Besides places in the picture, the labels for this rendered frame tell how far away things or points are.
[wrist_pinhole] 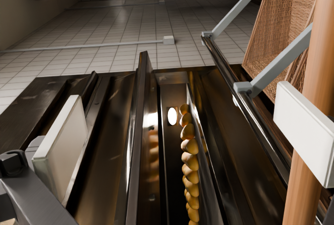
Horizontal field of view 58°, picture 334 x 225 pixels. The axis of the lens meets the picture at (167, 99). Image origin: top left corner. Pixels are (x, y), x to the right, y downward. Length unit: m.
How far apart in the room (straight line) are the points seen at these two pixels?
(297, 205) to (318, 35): 0.17
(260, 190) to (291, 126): 0.80
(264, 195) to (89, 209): 0.51
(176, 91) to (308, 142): 1.70
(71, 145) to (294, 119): 0.13
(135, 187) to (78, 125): 0.57
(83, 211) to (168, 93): 1.08
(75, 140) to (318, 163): 0.13
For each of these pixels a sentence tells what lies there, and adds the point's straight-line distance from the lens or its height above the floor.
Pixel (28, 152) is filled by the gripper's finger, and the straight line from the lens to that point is 0.17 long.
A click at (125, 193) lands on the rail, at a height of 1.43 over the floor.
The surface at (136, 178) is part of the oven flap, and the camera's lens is 0.78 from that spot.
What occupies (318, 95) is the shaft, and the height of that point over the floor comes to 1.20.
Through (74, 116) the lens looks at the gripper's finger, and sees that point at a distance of 0.19.
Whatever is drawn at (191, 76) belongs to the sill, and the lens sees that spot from 1.74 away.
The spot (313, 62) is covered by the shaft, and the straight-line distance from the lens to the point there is 0.27.
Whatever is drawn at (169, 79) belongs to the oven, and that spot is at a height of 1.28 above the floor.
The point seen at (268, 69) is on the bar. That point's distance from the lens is 0.67.
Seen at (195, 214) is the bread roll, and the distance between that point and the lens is 1.70.
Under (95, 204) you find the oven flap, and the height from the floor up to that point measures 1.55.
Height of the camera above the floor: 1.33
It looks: 1 degrees down
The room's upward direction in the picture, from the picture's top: 94 degrees counter-clockwise
